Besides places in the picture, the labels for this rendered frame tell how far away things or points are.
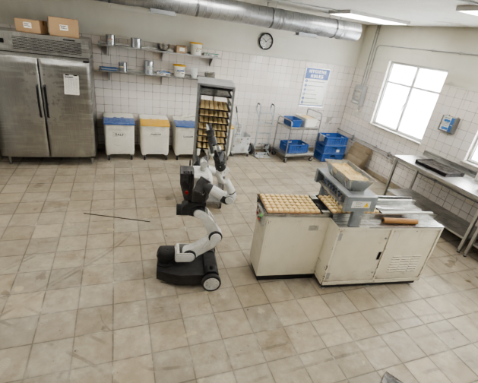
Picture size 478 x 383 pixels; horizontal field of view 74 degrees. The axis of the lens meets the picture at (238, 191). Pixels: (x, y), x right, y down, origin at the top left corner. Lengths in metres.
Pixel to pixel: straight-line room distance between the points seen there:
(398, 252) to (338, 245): 0.78
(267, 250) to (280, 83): 4.86
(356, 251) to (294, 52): 5.06
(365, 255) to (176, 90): 4.85
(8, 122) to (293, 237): 4.74
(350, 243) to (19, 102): 5.17
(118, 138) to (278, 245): 3.96
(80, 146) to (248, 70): 3.65
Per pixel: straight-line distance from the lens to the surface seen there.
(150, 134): 6.35
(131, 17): 6.70
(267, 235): 3.31
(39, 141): 6.23
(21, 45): 6.00
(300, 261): 3.67
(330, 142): 7.75
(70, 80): 5.90
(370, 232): 3.58
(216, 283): 3.42
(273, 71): 7.43
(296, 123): 7.15
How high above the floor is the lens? 2.40
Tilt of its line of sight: 26 degrees down
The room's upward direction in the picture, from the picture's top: 8 degrees clockwise
